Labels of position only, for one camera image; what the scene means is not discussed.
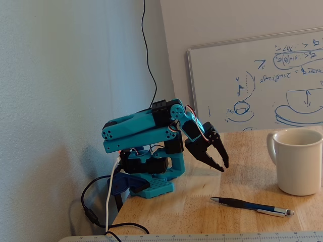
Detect whiteboard with blue writing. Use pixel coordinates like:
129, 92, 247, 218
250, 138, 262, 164
187, 27, 323, 133

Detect white ceramic mug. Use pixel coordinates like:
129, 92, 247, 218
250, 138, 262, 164
266, 128, 323, 197

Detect black cable with ferrite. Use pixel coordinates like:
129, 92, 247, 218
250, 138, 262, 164
80, 175, 150, 235

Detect grey cutting mat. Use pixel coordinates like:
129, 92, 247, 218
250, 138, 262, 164
58, 230, 323, 242

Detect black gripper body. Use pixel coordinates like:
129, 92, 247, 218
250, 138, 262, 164
185, 122, 221, 159

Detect white usb cable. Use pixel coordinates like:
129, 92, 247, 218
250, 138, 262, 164
104, 156, 121, 234

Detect blue table clamp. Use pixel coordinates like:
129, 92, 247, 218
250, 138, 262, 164
107, 172, 150, 213

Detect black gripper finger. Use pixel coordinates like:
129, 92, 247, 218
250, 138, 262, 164
195, 149, 226, 173
208, 131, 230, 169

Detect thin black cable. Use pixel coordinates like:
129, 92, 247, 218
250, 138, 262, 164
105, 230, 123, 242
141, 0, 158, 109

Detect dark blue pen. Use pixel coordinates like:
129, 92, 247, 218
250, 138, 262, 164
209, 197, 295, 218

